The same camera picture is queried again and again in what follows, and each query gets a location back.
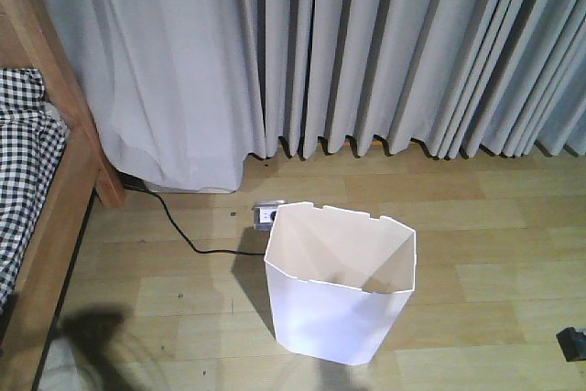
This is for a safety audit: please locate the white plastic trash bin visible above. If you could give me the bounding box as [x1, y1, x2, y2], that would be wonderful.
[264, 201, 417, 365]

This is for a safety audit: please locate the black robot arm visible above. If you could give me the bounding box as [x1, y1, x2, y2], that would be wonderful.
[556, 327, 586, 362]

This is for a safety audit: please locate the floor power outlet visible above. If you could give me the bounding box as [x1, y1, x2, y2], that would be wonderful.
[253, 200, 288, 231]

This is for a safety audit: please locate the grey pleated curtain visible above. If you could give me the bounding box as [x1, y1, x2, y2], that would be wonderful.
[44, 0, 585, 191]

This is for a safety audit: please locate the black white checkered bedding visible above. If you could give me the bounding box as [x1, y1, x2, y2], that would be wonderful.
[1, 68, 68, 308]

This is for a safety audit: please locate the grey round rug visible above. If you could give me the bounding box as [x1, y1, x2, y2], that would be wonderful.
[37, 316, 95, 390]

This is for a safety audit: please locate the black power cord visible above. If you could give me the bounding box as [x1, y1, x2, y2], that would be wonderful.
[121, 173, 266, 257]

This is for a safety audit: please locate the wooden bed frame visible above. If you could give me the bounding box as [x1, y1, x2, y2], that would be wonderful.
[1, 0, 125, 390]

